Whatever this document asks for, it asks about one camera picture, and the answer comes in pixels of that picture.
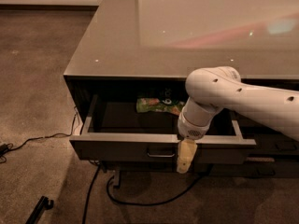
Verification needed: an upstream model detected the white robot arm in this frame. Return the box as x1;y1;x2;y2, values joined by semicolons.
177;66;299;174

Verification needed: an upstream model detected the black cable along cabinet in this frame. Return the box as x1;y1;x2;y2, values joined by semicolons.
81;161;102;224

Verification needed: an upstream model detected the green snack bag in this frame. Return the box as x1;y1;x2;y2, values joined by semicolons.
136;98;185;116

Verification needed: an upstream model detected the black bar on floor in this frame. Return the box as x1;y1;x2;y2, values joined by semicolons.
25;196;54;224

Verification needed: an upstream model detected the thick black floor cable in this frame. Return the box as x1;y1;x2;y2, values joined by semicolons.
106;165;214;207

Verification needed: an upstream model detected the thin black floor cable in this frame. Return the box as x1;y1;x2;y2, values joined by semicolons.
0;106;78;164

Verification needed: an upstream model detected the dark cabinet with glossy top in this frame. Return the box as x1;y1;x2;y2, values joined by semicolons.
64;0;299;174

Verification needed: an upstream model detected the black power adapter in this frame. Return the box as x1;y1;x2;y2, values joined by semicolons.
0;144;8;156

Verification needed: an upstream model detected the drawer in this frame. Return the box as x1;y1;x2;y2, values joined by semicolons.
70;95;256;164
250;134;299;156
194;158;299;178

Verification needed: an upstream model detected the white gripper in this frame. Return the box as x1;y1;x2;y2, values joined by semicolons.
177;114;209;174

